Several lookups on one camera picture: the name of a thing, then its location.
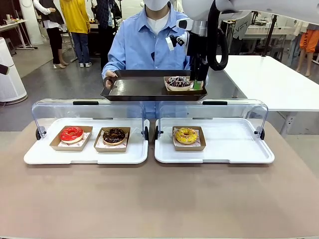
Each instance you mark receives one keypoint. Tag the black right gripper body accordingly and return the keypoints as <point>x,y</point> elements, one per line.
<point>198,47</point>

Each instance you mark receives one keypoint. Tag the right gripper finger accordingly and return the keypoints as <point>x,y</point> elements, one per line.
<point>204,72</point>
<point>195,74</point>

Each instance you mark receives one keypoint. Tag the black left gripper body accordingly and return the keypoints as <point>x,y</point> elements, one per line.
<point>3,71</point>

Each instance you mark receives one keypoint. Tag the dark donut white sprinkles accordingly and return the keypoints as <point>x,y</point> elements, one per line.
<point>174,82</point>

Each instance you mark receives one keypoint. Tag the dark brown serving tray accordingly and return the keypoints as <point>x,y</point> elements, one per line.
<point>139,87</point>

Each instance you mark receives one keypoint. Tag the white printed paper liner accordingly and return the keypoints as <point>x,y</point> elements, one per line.
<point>126,136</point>
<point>178,145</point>
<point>83,140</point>

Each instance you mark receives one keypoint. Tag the chocolate glazed donut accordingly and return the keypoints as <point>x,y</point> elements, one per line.
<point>114,135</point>

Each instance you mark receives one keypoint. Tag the cardboard box of chocolate donut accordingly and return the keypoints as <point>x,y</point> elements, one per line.
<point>112,150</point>

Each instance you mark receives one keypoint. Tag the person's right forearm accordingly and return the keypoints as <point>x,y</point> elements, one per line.
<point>109,66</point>

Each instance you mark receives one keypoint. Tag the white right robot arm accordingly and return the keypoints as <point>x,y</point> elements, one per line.
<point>249,6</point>

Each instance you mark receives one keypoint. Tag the person in blue shirt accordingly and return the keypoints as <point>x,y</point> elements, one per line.
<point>139,44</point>

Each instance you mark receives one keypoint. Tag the person in black vest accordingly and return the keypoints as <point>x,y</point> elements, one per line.
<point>53,39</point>

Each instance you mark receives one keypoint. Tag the yellow glazed donut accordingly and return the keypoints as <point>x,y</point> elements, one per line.
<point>187,135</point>

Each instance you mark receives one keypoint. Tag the cardboard box of yellow donut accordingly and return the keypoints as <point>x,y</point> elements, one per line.
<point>189,149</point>

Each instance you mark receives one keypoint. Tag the person in yellow shirt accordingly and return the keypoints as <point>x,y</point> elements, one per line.
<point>74,17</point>

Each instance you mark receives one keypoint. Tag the person in dark plaid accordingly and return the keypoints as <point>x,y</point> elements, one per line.
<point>106,20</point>

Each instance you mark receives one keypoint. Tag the cardboard box of red donut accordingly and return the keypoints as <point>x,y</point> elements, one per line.
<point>67,149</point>

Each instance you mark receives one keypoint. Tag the person's right hand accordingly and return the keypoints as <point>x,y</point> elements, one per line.
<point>108,79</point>

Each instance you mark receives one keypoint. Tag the white air purifier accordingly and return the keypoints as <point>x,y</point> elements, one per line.
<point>11,84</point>

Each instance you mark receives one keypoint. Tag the figure with grey apron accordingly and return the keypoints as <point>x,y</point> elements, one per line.
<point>240,32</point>

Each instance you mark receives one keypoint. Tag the white desk with clutter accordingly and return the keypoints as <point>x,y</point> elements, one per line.
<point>12,25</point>

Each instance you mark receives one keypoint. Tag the white round column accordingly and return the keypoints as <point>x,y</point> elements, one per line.
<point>31,22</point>

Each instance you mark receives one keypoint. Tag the clear plastic display lid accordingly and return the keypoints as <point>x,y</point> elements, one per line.
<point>244,112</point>
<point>62,109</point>

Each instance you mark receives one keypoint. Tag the white background workbench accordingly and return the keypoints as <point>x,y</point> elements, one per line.
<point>261,31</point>

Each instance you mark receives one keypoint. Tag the black lid hinge knob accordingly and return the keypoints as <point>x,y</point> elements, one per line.
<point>38,134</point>
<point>157,133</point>
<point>146,134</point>
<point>262,134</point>

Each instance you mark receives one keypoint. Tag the large white side table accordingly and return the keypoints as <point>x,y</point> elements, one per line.
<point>274,82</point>

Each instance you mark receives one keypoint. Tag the black tripod pole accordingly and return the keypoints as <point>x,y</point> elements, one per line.
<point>270,35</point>

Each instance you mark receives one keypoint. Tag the white display tray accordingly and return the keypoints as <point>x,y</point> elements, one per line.
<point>119,156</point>
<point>229,149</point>

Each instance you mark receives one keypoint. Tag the mannequin with orange shorts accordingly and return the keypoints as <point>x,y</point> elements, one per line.
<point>307,42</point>

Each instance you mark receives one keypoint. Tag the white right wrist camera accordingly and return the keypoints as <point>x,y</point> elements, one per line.
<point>170,43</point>

